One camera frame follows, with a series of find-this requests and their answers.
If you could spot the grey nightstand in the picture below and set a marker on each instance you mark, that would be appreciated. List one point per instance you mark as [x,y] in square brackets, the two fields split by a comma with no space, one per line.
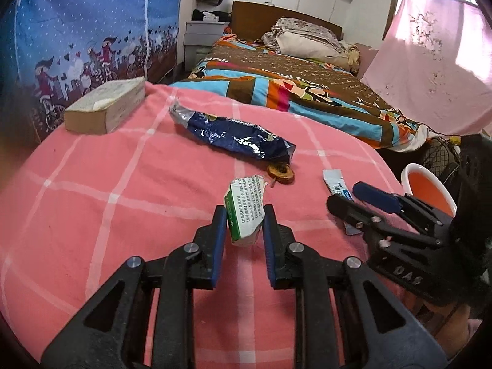
[203,30]

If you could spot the brown wooden headboard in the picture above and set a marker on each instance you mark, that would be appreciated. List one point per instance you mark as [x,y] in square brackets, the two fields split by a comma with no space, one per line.
[250,19]

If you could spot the pink hanging sheet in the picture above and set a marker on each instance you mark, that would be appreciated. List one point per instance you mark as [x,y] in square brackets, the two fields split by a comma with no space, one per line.
[422,65]

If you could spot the dark blue snack wrapper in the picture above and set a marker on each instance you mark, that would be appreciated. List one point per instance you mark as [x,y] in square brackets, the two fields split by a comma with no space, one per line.
[230,134]

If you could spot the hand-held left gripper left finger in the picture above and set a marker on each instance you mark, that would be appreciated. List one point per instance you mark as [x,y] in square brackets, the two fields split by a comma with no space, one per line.
[220,246]

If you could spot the beige folded blanket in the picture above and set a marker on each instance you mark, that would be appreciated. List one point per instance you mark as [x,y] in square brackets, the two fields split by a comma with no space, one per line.
[354,59]

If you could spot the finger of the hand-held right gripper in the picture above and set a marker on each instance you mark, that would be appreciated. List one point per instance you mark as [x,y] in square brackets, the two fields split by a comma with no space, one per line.
[374,196]
[346,207]

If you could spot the person's right forearm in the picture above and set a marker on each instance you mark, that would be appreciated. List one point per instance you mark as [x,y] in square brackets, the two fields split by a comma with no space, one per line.
[453,326]

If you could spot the pale green storage box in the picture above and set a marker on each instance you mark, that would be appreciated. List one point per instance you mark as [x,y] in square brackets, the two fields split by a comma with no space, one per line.
[203,57]

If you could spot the white bin orange inside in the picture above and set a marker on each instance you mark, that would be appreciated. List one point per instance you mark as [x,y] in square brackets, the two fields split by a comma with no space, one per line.
[422,186]

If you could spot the thick beige book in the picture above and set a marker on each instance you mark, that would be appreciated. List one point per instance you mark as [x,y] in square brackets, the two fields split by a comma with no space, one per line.
[100,100]

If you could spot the torn white green carton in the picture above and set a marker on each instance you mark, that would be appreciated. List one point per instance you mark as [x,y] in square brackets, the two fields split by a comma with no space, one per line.
[246,207]

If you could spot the blue printed wardrobe cover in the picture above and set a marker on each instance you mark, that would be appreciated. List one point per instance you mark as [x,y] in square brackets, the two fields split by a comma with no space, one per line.
[77,19]

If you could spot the black bag on nightstand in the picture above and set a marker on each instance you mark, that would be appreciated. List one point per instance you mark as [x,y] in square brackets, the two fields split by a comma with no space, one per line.
[221,15]

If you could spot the colourful striped bed blanket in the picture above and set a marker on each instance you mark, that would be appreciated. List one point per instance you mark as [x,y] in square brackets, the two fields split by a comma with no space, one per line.
[307,80]

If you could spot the black mesh fan guard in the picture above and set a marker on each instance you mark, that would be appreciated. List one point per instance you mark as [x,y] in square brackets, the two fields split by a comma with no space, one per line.
[438,157]

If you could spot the white blue small tube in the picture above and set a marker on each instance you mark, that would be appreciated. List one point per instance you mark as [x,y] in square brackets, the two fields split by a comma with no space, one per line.
[334,180]

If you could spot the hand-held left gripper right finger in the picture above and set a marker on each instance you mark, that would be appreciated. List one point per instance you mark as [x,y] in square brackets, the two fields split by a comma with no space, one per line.
[269,246]

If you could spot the patterned folded quilt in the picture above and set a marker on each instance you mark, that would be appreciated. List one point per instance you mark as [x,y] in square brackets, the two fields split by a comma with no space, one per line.
[303,27]

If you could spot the cream pillow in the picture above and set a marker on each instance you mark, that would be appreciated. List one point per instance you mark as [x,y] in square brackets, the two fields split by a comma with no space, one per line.
[307,48]

